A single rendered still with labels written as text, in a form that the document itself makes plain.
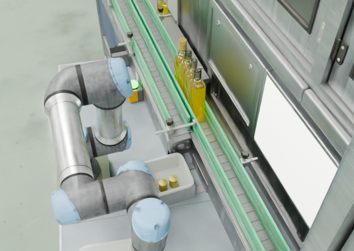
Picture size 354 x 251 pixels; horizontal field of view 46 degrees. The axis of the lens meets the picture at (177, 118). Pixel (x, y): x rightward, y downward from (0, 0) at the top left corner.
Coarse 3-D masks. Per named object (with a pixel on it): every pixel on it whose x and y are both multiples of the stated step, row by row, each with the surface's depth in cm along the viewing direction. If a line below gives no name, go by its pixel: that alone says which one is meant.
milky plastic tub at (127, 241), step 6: (120, 240) 114; (126, 240) 114; (84, 246) 113; (90, 246) 113; (96, 246) 113; (102, 246) 114; (108, 246) 114; (114, 246) 114; (120, 246) 115; (126, 246) 115
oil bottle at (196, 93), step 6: (192, 78) 166; (192, 84) 164; (198, 84) 164; (204, 84) 165; (192, 90) 165; (198, 90) 165; (204, 90) 166; (192, 96) 167; (198, 96) 168; (204, 96) 169; (192, 102) 170; (198, 102) 170; (204, 102) 172; (192, 108) 172; (198, 108) 173; (198, 114) 175; (198, 120) 178
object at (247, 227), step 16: (176, 80) 184; (192, 112) 170; (192, 128) 174; (208, 144) 159; (208, 160) 163; (224, 176) 149; (224, 192) 153; (240, 208) 140; (240, 224) 144; (256, 240) 133
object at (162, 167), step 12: (168, 156) 171; (180, 156) 171; (156, 168) 173; (168, 168) 175; (180, 168) 174; (156, 180) 171; (168, 180) 171; (180, 180) 171; (192, 180) 162; (168, 192) 159
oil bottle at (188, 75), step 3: (189, 69) 169; (186, 72) 169; (189, 72) 168; (192, 72) 168; (186, 75) 170; (189, 75) 168; (192, 75) 168; (186, 78) 170; (189, 78) 168; (186, 81) 172; (186, 84) 173; (186, 87) 174; (186, 90) 175; (186, 93) 176; (186, 96) 177; (186, 99) 178
